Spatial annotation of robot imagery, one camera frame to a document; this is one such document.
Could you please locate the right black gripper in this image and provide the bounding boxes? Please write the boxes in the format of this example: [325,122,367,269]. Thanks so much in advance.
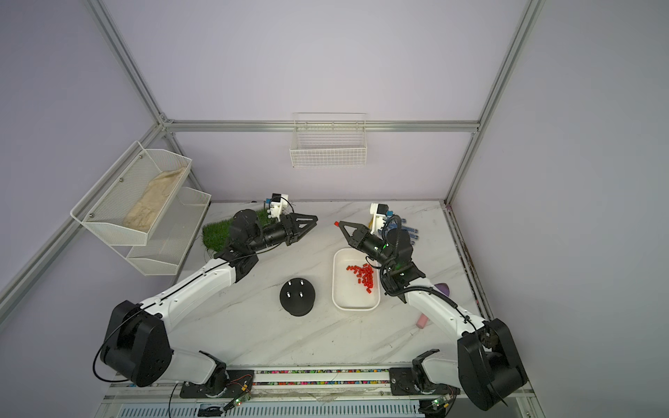
[341,221,397,272]

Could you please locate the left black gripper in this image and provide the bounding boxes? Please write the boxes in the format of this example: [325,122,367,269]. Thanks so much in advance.
[251,213,319,254]

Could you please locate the black round screw base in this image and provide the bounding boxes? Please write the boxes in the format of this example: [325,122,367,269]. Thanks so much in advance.
[280,278,316,317]

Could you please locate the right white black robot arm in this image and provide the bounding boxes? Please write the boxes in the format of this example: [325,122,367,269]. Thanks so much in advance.
[336,215,529,411]

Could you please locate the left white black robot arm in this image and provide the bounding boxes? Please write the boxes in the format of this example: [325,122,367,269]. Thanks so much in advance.
[94,209,318,397]

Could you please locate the pile of red sleeves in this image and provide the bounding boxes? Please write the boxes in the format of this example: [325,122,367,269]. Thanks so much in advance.
[346,263,375,294]

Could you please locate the white plastic tray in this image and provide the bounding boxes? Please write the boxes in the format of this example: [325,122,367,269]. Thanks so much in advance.
[331,248,381,312]

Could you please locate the blue dotted work glove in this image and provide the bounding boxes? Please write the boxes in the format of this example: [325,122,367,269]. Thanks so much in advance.
[402,226,419,246]

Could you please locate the green artificial grass mat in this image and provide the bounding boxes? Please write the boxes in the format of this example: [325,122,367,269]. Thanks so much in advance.
[201,208,275,254]

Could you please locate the lower white mesh shelf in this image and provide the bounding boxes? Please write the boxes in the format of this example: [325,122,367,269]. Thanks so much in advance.
[124,186,211,276]

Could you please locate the white mesh shelf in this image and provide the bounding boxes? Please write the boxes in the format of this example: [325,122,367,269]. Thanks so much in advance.
[70,142,192,247]
[124,186,211,276]

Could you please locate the beige cloth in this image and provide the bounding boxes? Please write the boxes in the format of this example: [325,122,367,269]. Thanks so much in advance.
[123,167,185,233]

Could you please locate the upper white mesh shelf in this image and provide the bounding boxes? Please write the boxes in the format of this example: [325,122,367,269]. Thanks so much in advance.
[70,142,192,247]

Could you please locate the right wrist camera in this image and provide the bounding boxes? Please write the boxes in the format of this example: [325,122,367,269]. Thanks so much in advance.
[369,203,394,234]

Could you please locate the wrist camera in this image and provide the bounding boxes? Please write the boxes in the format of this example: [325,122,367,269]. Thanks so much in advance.
[264,193,294,219]
[369,203,394,234]

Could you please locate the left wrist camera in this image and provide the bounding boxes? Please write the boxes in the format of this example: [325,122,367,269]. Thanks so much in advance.
[264,193,294,219]

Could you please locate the white wire wall basket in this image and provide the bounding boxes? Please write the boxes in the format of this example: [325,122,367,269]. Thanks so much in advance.
[289,113,368,168]

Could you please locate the pink purple handled tool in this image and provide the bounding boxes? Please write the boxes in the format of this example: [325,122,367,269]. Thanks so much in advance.
[411,291,455,332]

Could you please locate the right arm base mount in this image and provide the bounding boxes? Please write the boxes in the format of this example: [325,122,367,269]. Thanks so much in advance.
[389,349,461,396]

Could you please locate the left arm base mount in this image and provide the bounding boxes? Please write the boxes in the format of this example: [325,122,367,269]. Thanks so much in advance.
[179,351,255,399]

